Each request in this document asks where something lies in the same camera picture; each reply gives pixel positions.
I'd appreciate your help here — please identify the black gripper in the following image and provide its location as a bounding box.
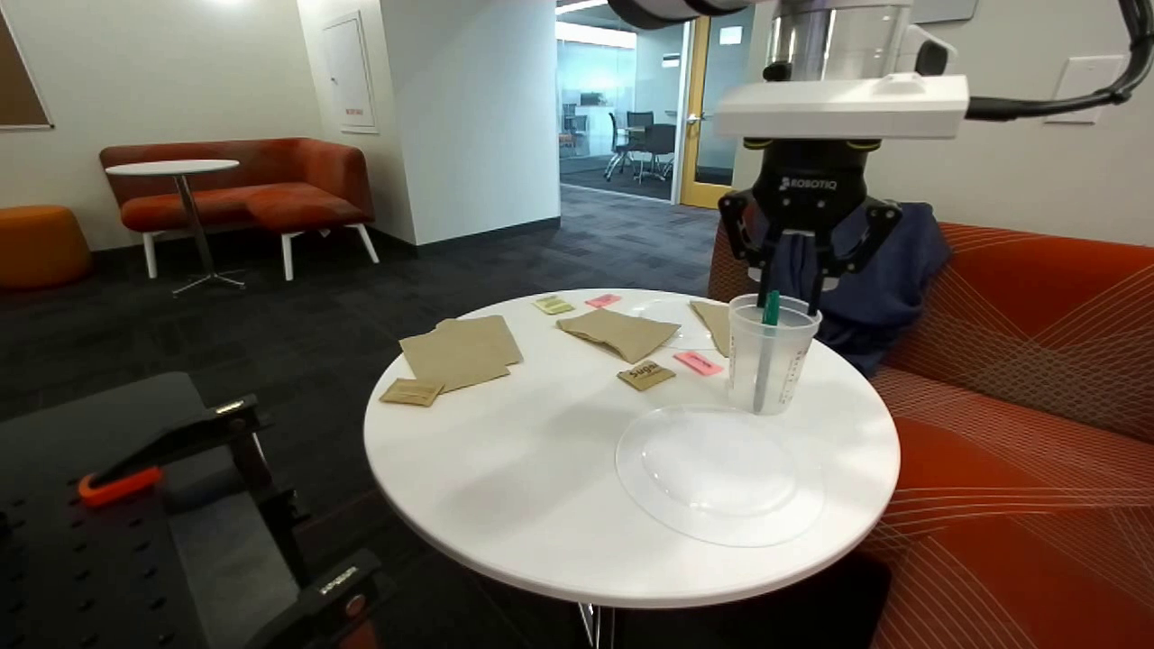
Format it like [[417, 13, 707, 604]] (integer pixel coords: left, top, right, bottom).
[[719, 136, 906, 319]]

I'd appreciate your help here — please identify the grey marker with green cap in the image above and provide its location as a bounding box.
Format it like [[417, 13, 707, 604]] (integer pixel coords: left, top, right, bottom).
[[749, 286, 785, 414]]

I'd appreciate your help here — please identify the clear plastic measuring cup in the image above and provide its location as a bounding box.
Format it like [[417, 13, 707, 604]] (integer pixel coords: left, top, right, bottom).
[[722, 290, 826, 420]]

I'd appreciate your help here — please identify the dark blue blanket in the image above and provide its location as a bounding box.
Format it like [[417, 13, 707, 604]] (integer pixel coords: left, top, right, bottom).
[[816, 200, 954, 374]]

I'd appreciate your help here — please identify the brown paper napkin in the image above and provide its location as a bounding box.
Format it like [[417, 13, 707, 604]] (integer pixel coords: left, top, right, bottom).
[[550, 305, 686, 367], [431, 309, 528, 379], [397, 319, 518, 398], [686, 297, 740, 362]]

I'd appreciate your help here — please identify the yellow wooden door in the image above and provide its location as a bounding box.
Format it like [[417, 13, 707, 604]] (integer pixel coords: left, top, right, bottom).
[[675, 10, 772, 214]]

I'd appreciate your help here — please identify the black office chair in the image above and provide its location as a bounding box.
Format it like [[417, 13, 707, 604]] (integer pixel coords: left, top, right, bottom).
[[620, 108, 678, 186]]

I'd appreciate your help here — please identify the small brown sugar packet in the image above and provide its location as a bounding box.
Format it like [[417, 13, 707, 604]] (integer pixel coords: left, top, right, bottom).
[[612, 362, 678, 398]]

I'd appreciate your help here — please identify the orange patterned sofa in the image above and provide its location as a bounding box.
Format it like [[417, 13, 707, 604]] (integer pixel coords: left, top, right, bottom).
[[702, 214, 1154, 649]]

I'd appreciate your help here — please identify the orange sofa with white legs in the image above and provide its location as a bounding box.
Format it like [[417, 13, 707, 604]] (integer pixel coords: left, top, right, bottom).
[[97, 132, 382, 286]]

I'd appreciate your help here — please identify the orange round ottoman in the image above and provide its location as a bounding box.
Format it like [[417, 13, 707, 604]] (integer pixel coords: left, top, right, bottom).
[[0, 201, 94, 297]]

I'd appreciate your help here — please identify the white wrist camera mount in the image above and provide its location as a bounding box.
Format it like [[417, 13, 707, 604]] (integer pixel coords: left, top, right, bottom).
[[714, 70, 975, 147]]

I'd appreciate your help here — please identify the grey wall sign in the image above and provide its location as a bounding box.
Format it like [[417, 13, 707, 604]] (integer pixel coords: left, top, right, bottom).
[[909, 0, 983, 28]]

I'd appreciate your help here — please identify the black cable on robot arm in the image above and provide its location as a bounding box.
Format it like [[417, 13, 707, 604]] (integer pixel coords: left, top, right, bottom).
[[963, 0, 1154, 125]]

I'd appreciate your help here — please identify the white wall board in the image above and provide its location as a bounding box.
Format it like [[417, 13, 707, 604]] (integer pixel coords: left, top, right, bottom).
[[318, 10, 382, 136]]

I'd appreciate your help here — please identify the black metal bracket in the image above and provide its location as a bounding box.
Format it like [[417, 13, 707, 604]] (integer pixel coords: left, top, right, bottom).
[[210, 393, 391, 649]]

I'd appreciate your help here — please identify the small round white pedestal table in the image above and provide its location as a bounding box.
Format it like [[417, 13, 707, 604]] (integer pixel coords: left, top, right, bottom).
[[102, 156, 249, 298]]

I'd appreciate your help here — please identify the orange handled black clamp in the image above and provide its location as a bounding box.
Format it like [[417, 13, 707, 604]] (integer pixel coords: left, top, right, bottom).
[[72, 463, 168, 512]]

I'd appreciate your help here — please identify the brown wall picture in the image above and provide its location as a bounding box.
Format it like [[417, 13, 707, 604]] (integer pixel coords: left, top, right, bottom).
[[0, 10, 56, 132]]

